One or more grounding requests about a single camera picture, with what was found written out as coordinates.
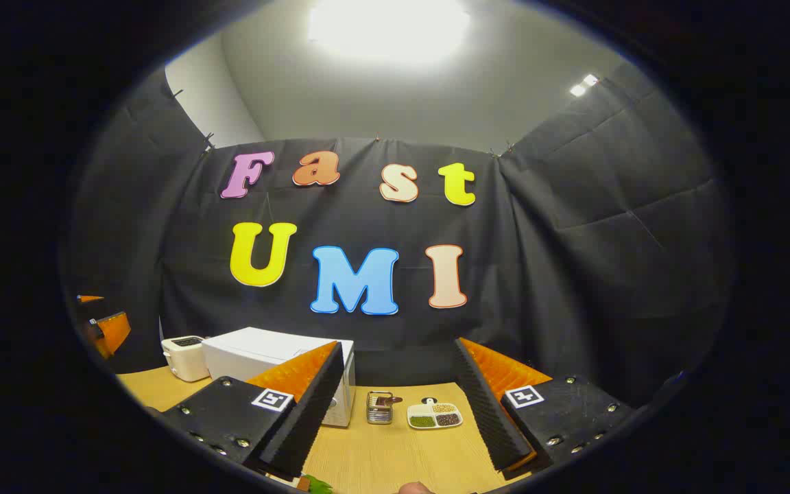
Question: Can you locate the black backdrop cloth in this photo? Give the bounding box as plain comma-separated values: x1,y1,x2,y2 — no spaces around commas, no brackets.
66,62,735,412

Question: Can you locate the metal wire utensil basket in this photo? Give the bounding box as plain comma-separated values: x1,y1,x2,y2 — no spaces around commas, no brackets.
366,391,396,425

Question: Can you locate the white microwave oven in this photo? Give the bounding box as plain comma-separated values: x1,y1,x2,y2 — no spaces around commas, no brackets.
202,327,357,428

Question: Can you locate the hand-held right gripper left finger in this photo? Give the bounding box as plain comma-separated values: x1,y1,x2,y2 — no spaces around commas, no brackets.
160,341,346,481

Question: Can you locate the white toaster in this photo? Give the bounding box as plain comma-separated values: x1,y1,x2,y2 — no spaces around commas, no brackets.
161,336,211,382

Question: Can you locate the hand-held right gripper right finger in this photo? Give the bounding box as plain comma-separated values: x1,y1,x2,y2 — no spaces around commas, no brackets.
453,338,636,481

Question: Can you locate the white divided dish of beans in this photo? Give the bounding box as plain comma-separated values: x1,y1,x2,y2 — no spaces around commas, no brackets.
407,398,464,430

